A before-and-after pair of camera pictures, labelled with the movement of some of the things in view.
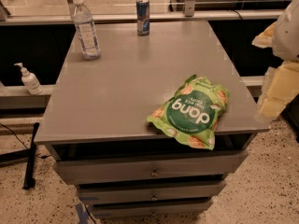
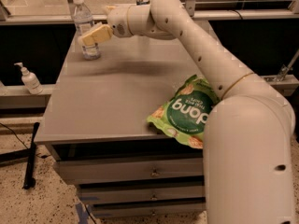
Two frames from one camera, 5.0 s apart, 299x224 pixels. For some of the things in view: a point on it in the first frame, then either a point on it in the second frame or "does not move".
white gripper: x=288 y=36 → x=118 y=21
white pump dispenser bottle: x=30 y=80 does not move
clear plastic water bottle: x=86 y=29 does not move
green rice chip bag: x=192 y=111 does not move
